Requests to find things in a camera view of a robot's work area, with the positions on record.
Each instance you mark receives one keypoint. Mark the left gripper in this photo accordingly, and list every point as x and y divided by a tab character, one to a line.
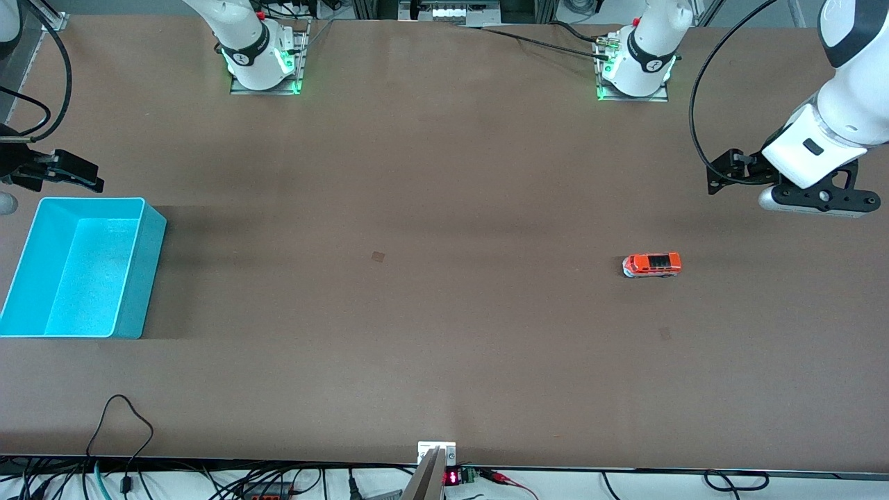
753	169

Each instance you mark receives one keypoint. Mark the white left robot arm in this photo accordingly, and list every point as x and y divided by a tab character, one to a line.
646	42

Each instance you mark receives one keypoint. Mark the red digit display module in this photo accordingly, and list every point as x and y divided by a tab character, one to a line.
453	478

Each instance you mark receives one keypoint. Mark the white lit device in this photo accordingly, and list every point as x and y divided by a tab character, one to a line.
451	12

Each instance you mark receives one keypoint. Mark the white table edge bracket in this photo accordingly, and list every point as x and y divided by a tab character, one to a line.
425	448

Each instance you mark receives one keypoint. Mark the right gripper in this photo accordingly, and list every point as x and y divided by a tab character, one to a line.
15	161

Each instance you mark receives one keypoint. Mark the blue plastic box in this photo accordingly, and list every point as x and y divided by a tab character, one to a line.
83	278

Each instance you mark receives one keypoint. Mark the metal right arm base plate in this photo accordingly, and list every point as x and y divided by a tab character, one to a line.
264	91

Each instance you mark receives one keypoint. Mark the orange toy bus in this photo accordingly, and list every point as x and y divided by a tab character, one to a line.
653	264

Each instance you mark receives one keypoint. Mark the black power strip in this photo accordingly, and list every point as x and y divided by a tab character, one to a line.
267	494

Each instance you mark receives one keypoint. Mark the grey metal camera bar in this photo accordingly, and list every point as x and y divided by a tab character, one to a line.
427	482

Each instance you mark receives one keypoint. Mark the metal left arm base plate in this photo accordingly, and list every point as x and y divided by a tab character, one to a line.
632	98

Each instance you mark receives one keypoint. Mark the aluminium frame profile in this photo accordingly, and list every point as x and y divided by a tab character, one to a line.
52	17

